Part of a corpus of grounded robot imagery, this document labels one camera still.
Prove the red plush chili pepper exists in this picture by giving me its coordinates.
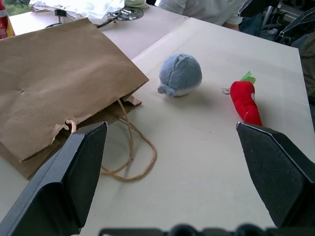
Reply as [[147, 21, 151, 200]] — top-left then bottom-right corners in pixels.
[[221, 71, 263, 127]]

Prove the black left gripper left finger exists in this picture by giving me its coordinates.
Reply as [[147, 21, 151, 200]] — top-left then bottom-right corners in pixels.
[[0, 121, 109, 236]]

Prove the white plastic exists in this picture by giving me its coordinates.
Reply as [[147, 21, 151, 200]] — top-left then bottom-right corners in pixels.
[[29, 0, 126, 25]]

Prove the brown paper bag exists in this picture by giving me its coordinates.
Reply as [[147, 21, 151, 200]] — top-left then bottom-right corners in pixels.
[[0, 17, 158, 182]]

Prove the round metal plate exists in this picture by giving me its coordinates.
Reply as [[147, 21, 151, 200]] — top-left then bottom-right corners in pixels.
[[108, 7, 144, 21]]

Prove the black clamp stand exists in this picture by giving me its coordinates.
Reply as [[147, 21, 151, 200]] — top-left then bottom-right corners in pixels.
[[45, 9, 67, 28]]

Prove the blue plush toy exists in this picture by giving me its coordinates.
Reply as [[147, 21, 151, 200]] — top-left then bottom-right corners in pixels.
[[157, 53, 203, 97]]

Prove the person in white shirt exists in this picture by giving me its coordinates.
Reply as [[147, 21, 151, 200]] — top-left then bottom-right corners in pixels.
[[157, 0, 247, 30]]

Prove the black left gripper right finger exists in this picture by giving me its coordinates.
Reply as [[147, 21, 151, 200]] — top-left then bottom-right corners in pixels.
[[236, 121, 315, 229]]

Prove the red fire extinguisher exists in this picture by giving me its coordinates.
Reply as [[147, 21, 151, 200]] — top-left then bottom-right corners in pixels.
[[0, 0, 16, 40]]

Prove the black metal frame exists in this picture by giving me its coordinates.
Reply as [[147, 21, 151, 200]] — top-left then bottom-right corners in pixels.
[[238, 0, 315, 45]]

